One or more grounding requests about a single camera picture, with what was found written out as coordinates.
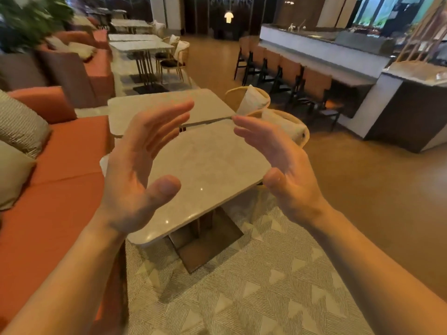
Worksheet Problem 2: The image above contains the person's right hand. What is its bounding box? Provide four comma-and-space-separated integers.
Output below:
232, 114, 333, 228

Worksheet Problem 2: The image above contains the person's left hand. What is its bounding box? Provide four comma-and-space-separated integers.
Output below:
101, 99, 195, 238

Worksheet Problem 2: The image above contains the person's right forearm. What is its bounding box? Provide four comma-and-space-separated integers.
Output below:
307, 203, 447, 335

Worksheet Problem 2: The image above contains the person's left forearm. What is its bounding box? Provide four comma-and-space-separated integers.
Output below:
0, 213, 128, 335

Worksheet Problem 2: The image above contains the wicker chair with white cushion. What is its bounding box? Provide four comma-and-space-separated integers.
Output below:
225, 85, 271, 116
246, 108, 311, 149

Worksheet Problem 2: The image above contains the beige marble dining table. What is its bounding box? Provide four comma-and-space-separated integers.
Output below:
107, 88, 237, 137
99, 119, 273, 275

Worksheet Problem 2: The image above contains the orange wooden bar chair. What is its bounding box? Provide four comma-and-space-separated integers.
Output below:
296, 67, 342, 132
256, 49, 283, 93
272, 57, 305, 106
234, 36, 253, 80
242, 44, 267, 86

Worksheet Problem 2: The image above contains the marble table with black legs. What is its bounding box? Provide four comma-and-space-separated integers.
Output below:
108, 33, 163, 42
109, 40, 175, 95
110, 19, 151, 34

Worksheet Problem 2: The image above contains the patterned beige rug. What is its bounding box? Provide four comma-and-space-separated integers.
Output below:
124, 186, 375, 335

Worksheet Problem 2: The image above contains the orange upholstered sofa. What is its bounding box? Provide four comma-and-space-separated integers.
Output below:
0, 86, 128, 335

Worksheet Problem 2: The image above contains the orange and brown sofa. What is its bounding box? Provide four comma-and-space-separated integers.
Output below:
0, 30, 116, 109

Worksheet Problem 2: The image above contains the white bar counter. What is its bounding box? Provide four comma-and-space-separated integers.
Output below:
259, 23, 399, 137

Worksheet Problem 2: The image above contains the beige throw cushion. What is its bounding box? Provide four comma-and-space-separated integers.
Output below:
45, 36, 98, 62

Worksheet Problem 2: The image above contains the striped beige cushion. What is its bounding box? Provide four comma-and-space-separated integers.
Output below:
0, 89, 52, 159

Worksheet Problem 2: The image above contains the plain beige cushion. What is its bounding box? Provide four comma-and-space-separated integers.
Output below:
0, 141, 37, 211

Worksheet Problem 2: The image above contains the dark brown side counter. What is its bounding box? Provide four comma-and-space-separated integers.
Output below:
365, 61, 447, 154

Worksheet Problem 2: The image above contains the green leafy plant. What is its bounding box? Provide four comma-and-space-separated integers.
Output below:
0, 0, 75, 53

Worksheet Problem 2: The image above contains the wooden slat partition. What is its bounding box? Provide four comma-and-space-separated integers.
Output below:
396, 0, 447, 64

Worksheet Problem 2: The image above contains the gold frame dining chair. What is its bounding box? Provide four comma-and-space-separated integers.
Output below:
155, 40, 191, 86

